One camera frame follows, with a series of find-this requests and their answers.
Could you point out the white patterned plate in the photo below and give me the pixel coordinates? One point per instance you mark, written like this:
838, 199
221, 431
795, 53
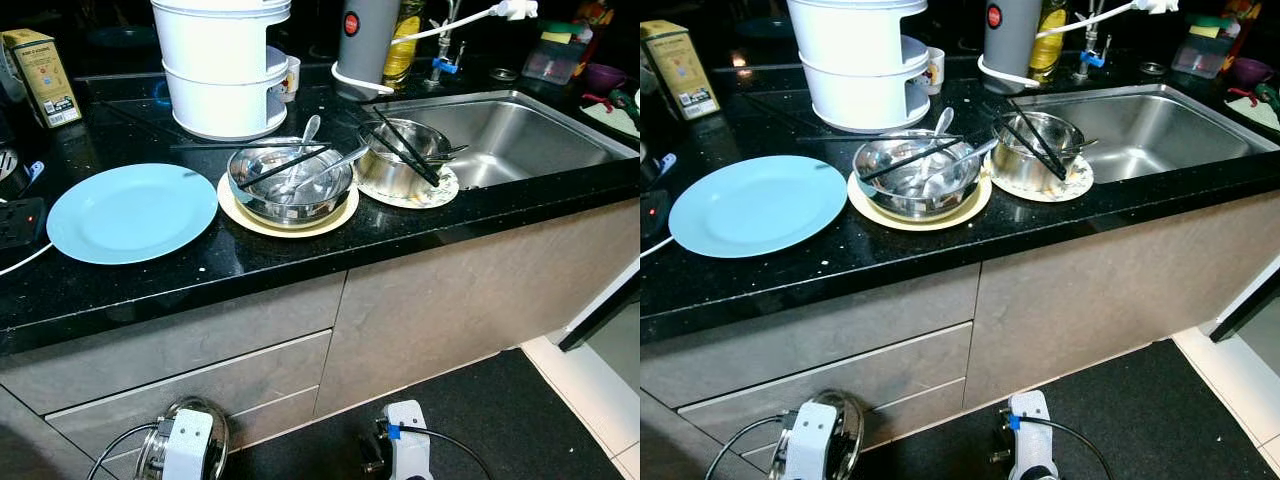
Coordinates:
440, 192
1075, 185

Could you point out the purple cup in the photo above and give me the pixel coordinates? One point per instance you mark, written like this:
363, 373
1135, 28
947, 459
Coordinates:
605, 76
1250, 70

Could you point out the large steel bowl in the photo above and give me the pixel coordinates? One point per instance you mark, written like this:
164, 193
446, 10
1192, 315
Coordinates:
920, 200
300, 205

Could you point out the red bottle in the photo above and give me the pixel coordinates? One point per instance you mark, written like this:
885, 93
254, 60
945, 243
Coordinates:
1240, 15
592, 20

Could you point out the stainless steel sink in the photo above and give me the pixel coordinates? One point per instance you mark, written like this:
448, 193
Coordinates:
1150, 135
520, 140

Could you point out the grey cabinet door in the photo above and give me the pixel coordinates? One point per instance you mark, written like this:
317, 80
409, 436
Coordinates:
470, 300
1100, 290

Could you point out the pale green cloth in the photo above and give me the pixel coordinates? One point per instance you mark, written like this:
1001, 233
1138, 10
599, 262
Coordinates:
610, 122
1260, 115

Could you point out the black power strip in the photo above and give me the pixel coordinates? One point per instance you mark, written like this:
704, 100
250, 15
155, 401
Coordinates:
655, 215
20, 230

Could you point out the small steel pot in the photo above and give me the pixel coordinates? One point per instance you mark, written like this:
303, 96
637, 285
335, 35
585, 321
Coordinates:
1020, 170
385, 175

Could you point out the black cabinet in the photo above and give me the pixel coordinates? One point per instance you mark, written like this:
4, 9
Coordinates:
600, 311
1245, 305

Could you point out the steel tap with blue clip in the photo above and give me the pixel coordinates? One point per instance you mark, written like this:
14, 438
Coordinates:
445, 65
1092, 58

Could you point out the grey cylinder water filter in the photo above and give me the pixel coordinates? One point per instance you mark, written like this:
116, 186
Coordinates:
370, 50
1010, 45

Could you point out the small round steel lid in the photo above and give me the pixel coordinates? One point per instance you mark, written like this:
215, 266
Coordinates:
1152, 68
503, 75

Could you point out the yellow oil bottle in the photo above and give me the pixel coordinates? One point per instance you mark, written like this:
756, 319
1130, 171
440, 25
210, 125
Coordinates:
403, 55
1048, 50

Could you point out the clear plastic container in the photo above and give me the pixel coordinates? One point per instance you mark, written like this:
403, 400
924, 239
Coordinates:
550, 62
1200, 55

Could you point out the yellow green sponge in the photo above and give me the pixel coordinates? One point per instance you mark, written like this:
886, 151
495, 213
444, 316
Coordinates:
1210, 30
560, 37

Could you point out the steel spoon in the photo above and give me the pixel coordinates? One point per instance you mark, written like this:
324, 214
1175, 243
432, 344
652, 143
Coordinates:
944, 120
311, 127
340, 160
975, 152

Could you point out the cream yellow plate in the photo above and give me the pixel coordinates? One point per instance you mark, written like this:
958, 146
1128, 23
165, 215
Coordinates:
915, 224
285, 231

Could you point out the white printed mug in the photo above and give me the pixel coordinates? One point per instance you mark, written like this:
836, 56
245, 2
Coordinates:
934, 70
292, 78

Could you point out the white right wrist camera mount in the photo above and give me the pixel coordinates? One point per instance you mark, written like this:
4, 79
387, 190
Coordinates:
410, 455
1035, 450

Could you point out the white tiered steamer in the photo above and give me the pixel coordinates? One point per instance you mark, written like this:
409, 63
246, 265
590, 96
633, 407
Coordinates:
850, 60
215, 60

